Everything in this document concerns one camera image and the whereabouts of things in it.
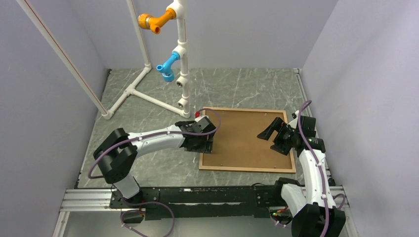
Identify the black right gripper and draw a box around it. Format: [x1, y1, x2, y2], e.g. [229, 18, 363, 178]
[257, 117, 299, 155]

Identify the wooden picture frame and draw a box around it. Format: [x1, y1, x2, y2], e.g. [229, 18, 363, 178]
[199, 107, 297, 174]

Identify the brown backing board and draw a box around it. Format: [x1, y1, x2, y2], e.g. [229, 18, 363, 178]
[203, 110, 293, 170]

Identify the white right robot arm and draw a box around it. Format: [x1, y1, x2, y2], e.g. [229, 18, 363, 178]
[257, 116, 346, 237]

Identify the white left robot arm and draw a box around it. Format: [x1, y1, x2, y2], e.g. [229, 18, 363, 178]
[93, 116, 218, 207]

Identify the blue pipe nozzle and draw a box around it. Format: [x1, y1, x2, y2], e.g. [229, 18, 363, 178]
[156, 52, 180, 82]

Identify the orange pipe nozzle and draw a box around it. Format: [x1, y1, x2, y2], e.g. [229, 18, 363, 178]
[138, 8, 176, 35]

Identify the white PVC pipe stand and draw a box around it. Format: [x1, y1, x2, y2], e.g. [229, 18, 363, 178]
[16, 0, 192, 120]

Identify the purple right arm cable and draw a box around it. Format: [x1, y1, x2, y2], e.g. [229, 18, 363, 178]
[270, 99, 347, 237]

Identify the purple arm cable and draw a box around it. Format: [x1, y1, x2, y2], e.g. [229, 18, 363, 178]
[270, 99, 347, 237]
[87, 108, 222, 237]

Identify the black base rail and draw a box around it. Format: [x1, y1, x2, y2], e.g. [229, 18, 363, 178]
[109, 177, 300, 220]

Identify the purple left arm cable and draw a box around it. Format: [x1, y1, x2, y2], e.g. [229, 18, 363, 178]
[87, 108, 222, 237]

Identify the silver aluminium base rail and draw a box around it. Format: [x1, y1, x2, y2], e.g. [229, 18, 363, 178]
[52, 189, 112, 237]

